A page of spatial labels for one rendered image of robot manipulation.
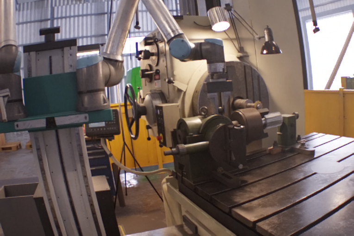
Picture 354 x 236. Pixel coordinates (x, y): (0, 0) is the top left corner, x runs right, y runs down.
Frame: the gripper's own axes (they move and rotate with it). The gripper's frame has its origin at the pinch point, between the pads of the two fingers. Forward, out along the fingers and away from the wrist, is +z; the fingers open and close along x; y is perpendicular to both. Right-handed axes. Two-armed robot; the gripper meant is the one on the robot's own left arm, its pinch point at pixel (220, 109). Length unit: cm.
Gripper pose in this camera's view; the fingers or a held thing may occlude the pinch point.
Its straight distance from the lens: 135.0
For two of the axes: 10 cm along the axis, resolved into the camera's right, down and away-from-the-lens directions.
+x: -9.7, 1.0, -2.3
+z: 0.9, 9.9, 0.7
